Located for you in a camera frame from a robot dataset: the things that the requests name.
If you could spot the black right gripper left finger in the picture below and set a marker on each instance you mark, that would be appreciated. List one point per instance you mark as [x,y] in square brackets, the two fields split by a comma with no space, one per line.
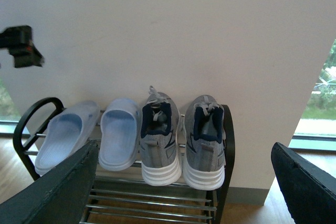
[60,195]

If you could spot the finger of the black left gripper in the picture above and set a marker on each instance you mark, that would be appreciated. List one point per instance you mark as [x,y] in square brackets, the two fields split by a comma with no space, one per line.
[18,40]

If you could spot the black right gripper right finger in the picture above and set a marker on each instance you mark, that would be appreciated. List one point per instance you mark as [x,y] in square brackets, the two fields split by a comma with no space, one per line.
[308,191]

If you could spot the light blue slipper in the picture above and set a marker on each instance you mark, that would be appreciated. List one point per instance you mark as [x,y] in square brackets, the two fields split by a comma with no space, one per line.
[120,128]
[66,133]

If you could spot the grey sneaker with side view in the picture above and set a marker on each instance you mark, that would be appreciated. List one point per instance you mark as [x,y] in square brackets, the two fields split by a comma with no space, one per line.
[159,150]

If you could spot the black metal shoe rack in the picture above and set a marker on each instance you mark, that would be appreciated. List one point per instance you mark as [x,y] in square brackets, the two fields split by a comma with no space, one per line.
[124,198]

